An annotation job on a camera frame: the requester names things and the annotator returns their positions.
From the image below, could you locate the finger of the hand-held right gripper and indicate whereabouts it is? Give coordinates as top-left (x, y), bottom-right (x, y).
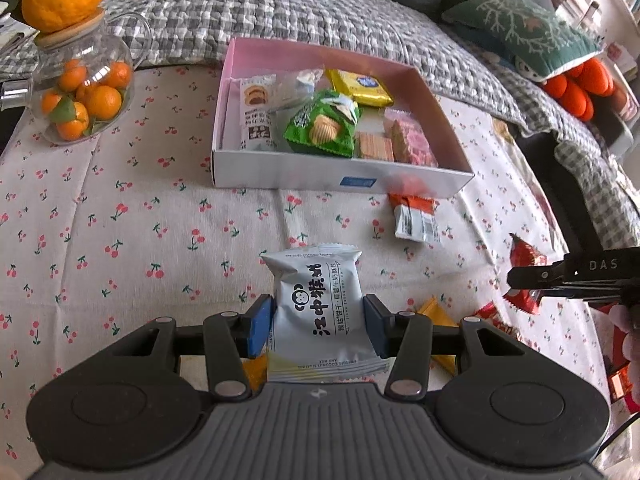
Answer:
top-left (506, 255), bottom-right (567, 290)
top-left (537, 282), bottom-right (622, 307)

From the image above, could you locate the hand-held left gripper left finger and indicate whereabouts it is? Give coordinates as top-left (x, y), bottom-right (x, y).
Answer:
top-left (145, 295), bottom-right (276, 401)

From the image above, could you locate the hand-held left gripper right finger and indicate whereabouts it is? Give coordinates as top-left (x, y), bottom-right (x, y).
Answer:
top-left (362, 294), bottom-right (493, 401)

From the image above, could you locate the red candy packet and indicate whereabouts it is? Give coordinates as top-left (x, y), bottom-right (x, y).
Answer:
top-left (472, 300), bottom-right (516, 336)
top-left (502, 232), bottom-right (548, 315)

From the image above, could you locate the small orange white packet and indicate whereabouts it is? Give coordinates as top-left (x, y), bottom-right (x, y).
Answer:
top-left (242, 357), bottom-right (271, 393)

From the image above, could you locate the white cookie packet black print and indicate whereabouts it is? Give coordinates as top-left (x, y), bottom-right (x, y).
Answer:
top-left (260, 244), bottom-right (391, 383)

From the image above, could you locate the golden orange snack packet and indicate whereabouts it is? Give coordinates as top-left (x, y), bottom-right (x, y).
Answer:
top-left (417, 296), bottom-right (463, 376)

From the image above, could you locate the red packet white label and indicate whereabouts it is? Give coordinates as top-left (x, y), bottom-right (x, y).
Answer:
top-left (389, 192), bottom-right (441, 243)

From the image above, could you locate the pink cardboard box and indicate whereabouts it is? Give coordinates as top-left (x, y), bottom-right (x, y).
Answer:
top-left (210, 36), bottom-right (476, 198)

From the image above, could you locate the small orange wafer square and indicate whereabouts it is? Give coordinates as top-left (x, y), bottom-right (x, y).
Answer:
top-left (352, 130), bottom-right (396, 161)

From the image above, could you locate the pink wafer packet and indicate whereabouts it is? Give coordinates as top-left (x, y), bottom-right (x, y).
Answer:
top-left (384, 110), bottom-right (440, 167)

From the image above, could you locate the green cartoon snack packet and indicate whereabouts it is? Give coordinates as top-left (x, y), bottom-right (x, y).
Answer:
top-left (283, 89), bottom-right (362, 158)

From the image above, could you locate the grey chocolate biscuit packet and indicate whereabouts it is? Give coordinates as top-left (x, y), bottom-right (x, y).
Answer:
top-left (239, 74), bottom-right (278, 152)

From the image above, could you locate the yellow biscuit packet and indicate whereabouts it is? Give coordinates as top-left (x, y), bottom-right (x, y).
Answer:
top-left (325, 67), bottom-right (393, 108)

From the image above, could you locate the clear packet blue label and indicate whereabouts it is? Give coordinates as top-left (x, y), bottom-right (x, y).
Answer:
top-left (270, 67), bottom-right (326, 111)

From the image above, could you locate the pink red packaging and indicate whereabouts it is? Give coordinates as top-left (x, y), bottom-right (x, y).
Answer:
top-left (602, 305), bottom-right (640, 406)

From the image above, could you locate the floral printed cloth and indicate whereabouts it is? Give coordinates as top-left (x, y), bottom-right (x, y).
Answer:
top-left (487, 110), bottom-right (640, 461)

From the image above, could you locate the cherry print tablecloth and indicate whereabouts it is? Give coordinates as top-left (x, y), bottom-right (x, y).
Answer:
top-left (0, 62), bottom-right (616, 480)

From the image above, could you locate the orange plush toy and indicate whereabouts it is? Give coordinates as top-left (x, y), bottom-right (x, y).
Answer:
top-left (542, 57), bottom-right (631, 122)

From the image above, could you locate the blue white plush toy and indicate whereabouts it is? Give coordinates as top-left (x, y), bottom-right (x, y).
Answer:
top-left (480, 40), bottom-right (548, 83)

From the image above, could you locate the green pillow white branch print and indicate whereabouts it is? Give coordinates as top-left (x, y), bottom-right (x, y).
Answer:
top-left (441, 0), bottom-right (603, 78)

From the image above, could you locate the pile of small mandarins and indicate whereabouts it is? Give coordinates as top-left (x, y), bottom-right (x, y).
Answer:
top-left (40, 59), bottom-right (133, 142)

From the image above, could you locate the grey checked blanket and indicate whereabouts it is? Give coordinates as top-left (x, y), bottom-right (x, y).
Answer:
top-left (0, 0), bottom-right (640, 241)

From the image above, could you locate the glass teapot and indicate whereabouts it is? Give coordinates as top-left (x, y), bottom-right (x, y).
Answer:
top-left (0, 7), bottom-right (153, 147)

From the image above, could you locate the wooden teapot lid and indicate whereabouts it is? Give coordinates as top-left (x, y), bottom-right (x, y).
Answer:
top-left (34, 7), bottom-right (107, 50)

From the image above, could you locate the white plastic packet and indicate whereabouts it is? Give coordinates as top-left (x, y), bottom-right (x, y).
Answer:
top-left (0, 2), bottom-right (40, 56)

